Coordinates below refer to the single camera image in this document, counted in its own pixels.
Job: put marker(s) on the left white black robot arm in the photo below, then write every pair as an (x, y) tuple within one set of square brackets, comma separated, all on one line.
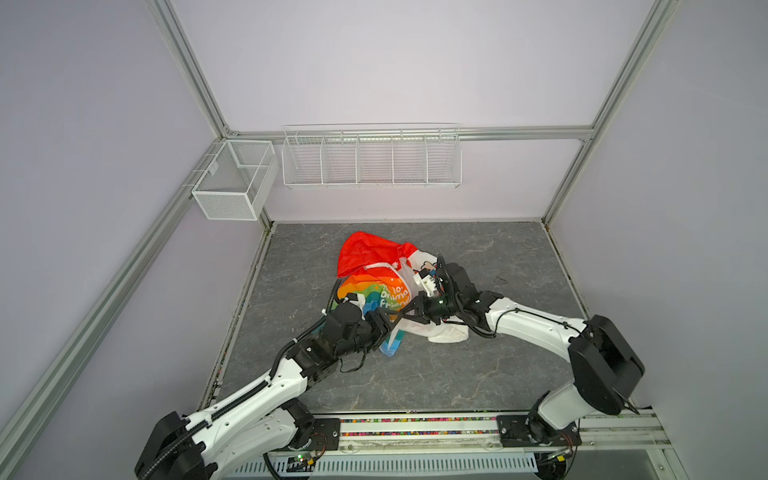
[(267, 414)]

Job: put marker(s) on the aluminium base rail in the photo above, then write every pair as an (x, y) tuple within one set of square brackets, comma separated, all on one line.
[(477, 432)]

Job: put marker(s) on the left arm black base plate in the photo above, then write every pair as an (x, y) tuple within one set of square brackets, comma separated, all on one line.
[(321, 434)]

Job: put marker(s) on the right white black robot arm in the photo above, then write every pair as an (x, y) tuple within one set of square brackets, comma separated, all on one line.
[(605, 368)]

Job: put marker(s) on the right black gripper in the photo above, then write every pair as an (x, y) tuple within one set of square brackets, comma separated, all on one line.
[(422, 309)]

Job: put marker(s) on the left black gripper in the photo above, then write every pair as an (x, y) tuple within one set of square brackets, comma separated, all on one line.
[(379, 328)]

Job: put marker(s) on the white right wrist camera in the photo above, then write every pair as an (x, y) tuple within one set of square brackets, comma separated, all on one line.
[(426, 279)]

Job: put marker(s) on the long white wire basket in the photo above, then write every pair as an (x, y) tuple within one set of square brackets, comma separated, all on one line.
[(372, 155)]

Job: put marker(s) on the rainbow red kids jacket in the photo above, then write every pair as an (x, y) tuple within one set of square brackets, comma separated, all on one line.
[(383, 272)]

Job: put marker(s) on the white vent grille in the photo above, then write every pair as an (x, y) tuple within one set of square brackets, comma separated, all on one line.
[(409, 465)]

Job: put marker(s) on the small white mesh basket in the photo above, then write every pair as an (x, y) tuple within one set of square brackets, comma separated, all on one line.
[(237, 180)]

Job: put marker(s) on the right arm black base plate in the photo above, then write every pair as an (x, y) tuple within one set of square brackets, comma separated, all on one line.
[(517, 430)]

